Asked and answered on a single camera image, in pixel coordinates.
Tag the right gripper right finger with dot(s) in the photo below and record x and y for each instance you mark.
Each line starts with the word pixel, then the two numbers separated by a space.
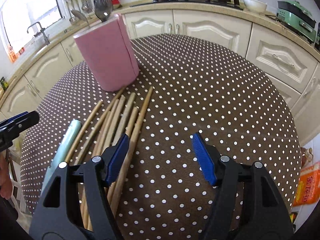
pixel 247 203

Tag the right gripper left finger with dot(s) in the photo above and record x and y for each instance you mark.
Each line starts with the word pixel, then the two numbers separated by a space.
pixel 58 215

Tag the mint green handled utensil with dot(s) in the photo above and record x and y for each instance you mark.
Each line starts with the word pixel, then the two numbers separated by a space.
pixel 62 150

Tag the kitchen faucet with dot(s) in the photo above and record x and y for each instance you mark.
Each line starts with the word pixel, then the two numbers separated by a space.
pixel 40 32

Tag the cream kitchen cabinets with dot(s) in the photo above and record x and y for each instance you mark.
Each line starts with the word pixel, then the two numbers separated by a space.
pixel 288 59

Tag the person's left hand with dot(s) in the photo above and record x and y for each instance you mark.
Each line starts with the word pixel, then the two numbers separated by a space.
pixel 5 181

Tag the orange plastic bag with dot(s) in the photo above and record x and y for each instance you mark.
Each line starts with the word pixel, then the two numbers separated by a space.
pixel 308 186

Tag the window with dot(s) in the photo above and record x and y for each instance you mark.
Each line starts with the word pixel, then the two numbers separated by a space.
pixel 21 20

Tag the pink utensil holder cup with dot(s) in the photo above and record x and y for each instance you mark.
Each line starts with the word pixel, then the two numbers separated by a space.
pixel 108 52

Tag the metal spoon in cup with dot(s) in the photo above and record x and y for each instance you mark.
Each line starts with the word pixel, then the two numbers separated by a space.
pixel 80 16

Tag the black spatula in cup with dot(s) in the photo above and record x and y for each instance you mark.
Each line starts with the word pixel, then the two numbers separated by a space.
pixel 103 9

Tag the green electric grill appliance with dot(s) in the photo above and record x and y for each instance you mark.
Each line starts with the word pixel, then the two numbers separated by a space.
pixel 297 18

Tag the white ceramic bowl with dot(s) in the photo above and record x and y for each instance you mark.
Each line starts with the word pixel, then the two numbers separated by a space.
pixel 255 6

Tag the wall utensil rack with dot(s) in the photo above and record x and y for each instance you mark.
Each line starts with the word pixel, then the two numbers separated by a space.
pixel 83 6

